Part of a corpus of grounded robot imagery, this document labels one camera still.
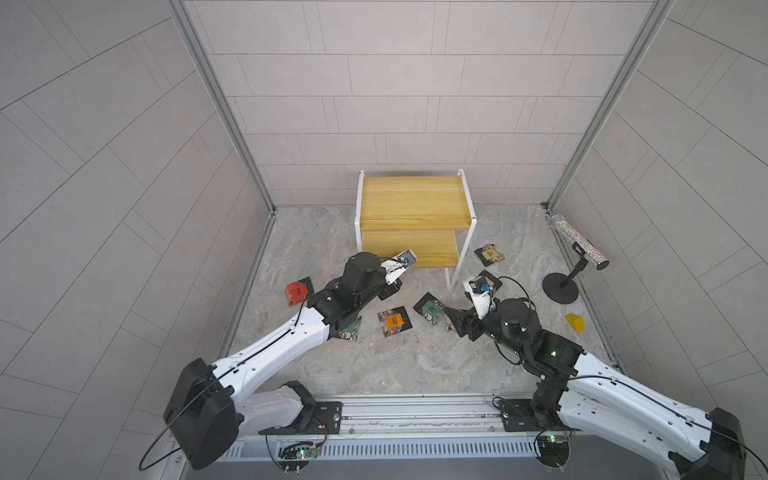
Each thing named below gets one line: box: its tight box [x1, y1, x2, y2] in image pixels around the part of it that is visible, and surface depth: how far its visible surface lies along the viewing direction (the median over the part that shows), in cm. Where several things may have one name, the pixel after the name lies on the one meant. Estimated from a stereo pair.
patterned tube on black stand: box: [542, 214, 610, 304], surface depth 90 cm
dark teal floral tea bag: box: [339, 315, 362, 342], surface depth 86 cm
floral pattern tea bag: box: [474, 243, 506, 267], surface depth 104 cm
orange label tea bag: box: [377, 309, 405, 337], surface depth 88 cm
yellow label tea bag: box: [479, 269, 503, 292], surface depth 98 cm
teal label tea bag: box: [421, 299, 445, 325], surface depth 91 cm
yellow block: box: [564, 313, 586, 334], surface depth 88 cm
